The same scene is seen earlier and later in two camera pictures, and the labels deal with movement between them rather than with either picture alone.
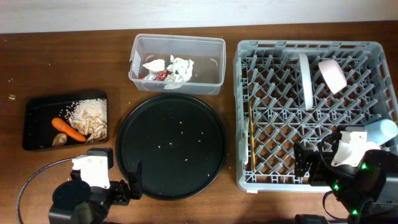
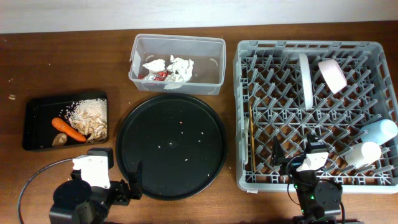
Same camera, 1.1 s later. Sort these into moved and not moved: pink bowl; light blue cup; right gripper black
Moved: right gripper black
Not moved: pink bowl; light blue cup
